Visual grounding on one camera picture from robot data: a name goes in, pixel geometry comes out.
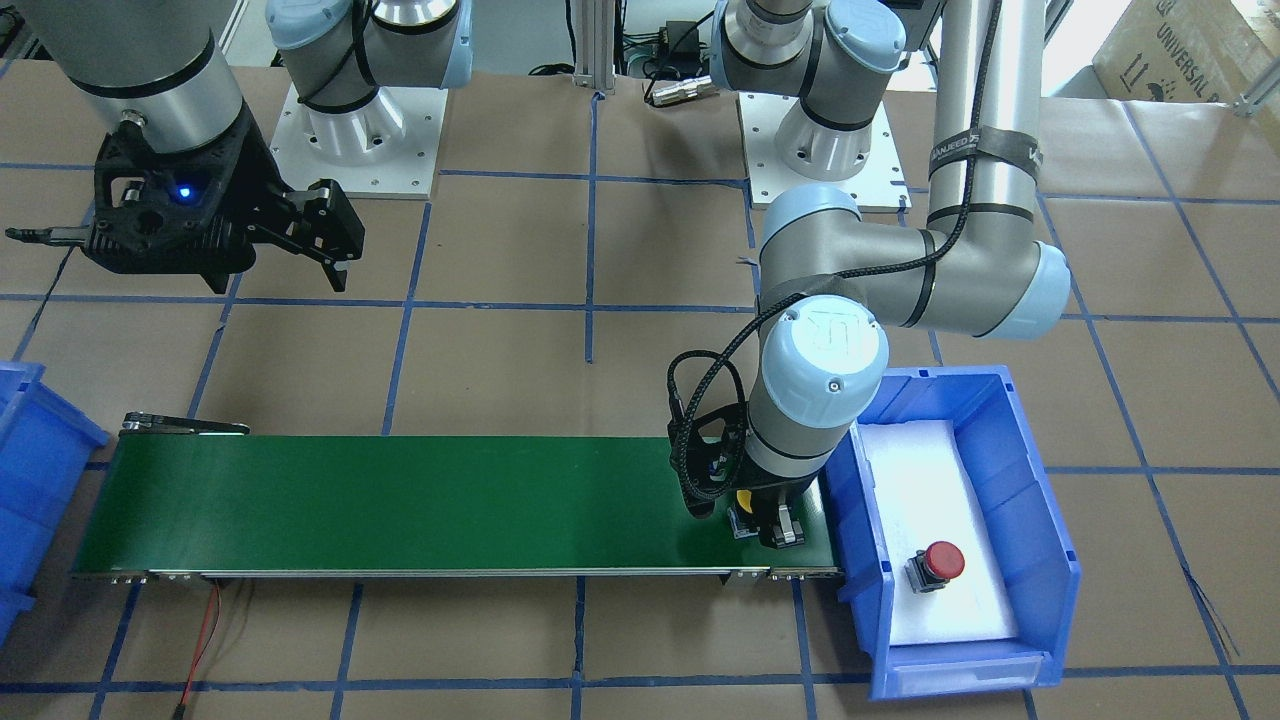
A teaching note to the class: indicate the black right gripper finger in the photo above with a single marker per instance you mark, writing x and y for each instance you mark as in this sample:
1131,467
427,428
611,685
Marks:
334,259

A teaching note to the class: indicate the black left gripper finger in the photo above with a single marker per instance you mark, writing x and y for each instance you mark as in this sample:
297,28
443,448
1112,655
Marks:
782,525
740,524

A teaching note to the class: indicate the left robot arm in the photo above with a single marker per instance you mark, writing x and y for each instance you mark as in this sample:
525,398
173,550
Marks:
961,84

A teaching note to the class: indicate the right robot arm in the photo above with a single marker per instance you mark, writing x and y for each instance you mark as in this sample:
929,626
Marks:
188,67

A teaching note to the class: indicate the cardboard box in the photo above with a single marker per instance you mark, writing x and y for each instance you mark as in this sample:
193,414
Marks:
1187,51

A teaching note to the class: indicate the blue bin with buttons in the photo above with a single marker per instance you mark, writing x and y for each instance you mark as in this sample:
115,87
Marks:
1035,554

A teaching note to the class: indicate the black power adapter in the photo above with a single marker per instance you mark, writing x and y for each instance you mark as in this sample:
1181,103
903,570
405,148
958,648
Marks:
679,44

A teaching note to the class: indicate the green conveyor belt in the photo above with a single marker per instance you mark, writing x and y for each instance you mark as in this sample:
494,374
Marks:
187,498

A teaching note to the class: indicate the aluminium profile post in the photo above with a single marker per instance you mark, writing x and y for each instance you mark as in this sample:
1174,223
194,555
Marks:
595,25

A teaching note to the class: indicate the blue empty bin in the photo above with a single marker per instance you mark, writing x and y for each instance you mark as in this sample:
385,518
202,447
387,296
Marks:
45,443

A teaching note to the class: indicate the white foam pad source bin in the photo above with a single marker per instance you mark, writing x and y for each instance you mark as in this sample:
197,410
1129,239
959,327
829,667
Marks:
924,495

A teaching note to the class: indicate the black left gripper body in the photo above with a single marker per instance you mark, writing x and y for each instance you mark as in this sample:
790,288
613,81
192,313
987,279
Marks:
777,502

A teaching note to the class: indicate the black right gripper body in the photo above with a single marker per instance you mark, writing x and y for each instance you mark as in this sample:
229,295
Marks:
255,172

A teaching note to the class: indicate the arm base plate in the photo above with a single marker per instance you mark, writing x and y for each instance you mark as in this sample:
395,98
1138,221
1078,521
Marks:
386,150
783,149

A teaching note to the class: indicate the red push button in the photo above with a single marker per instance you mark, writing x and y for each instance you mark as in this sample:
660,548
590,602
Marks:
932,568

